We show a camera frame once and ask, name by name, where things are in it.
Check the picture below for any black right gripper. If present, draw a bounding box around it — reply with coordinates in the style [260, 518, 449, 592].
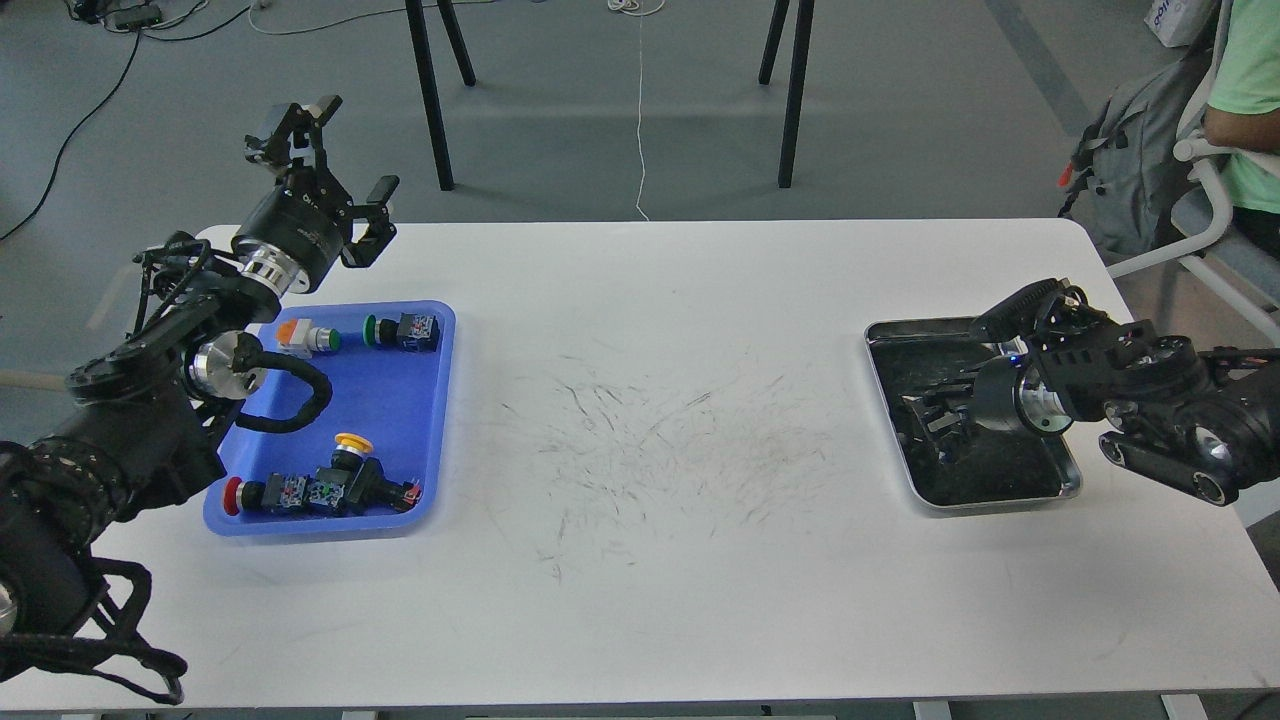
[904, 354, 1073, 465]

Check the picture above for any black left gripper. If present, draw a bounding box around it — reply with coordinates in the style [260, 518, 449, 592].
[232, 96, 401, 297]

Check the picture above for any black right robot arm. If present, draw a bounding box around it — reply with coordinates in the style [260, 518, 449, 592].
[901, 278, 1279, 507]

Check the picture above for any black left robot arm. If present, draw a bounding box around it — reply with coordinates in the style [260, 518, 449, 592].
[1, 95, 399, 705]

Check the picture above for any silver metal tray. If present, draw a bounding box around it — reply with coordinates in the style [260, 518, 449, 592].
[864, 316, 1083, 518]

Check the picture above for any black left table leg pair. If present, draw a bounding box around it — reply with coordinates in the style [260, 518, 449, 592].
[403, 1, 477, 192]

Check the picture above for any black table leg pair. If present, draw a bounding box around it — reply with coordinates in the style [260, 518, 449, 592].
[403, 1, 477, 192]
[756, 1, 817, 190]

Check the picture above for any blue plastic tray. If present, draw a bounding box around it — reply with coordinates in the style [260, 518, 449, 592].
[204, 300, 456, 539]

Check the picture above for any grey backpack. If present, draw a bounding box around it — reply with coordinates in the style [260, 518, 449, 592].
[1059, 50, 1212, 265]

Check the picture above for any person in green shirt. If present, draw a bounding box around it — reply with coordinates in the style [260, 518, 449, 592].
[1203, 1, 1279, 258]

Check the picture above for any black right table leg pair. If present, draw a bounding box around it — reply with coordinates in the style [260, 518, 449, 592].
[756, 1, 817, 190]

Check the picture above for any white box on floor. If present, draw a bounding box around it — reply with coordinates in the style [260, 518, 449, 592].
[1144, 0, 1220, 47]

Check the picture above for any orange white industrial switch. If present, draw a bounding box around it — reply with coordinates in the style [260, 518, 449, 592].
[274, 318, 342, 359]

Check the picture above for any green push button switch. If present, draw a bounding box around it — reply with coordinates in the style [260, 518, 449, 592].
[361, 313, 442, 354]

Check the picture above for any black floor cable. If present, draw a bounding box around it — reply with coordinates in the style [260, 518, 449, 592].
[0, 0, 253, 243]

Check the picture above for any yellow push button switch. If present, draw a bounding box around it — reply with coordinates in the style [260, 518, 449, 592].
[316, 432, 374, 491]

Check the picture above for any red push button switch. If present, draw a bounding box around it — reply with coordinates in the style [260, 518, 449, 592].
[221, 471, 422, 518]

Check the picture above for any white hanging cord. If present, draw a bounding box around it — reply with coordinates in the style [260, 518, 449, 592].
[605, 0, 667, 223]

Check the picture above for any white chair frame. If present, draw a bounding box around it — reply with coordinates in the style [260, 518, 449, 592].
[1107, 1, 1277, 346]

